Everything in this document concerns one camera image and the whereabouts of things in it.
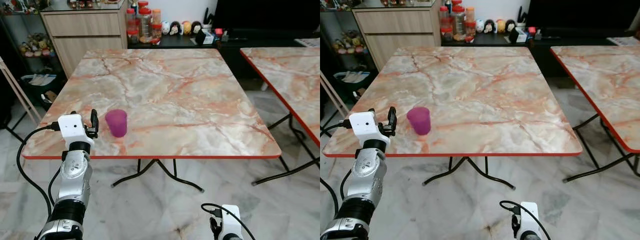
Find purple plastic cup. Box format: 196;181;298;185
406;106;432;136
105;109;128;138

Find dark basket with papers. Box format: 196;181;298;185
333;70;374;99
21;73;63;104

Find light wooden rods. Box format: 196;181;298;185
320;71;351;119
0;56;42;126

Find colourful plush toys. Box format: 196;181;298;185
332;30;369;55
19;33;56;57

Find dark open shelf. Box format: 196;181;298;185
320;9;382;103
0;9;67;110

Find light wooden drawer cabinet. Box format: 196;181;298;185
40;4;129;77
352;2;442;72

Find printed magazine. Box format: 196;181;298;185
607;36;640;47
294;37;321;49

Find tall clear red-lid jar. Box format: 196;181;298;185
138;7;153;44
451;5;467;42

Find black and white box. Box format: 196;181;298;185
508;26;529;44
194;29;215;46

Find black television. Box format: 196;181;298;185
212;0;321;34
525;0;640;32

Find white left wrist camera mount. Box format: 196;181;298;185
348;111;391;149
57;114;96;151

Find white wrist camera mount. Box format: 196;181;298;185
57;114;96;151
517;201;541;240
220;204;244;240
348;111;391;149

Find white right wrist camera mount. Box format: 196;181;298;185
220;204;244;240
517;201;541;240

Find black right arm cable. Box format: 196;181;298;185
201;202;257;240
499;200;551;240

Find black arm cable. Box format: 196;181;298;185
320;119;355;217
499;200;551;240
201;202;257;240
16;124;62;217

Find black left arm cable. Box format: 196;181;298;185
320;119;355;217
16;124;62;217

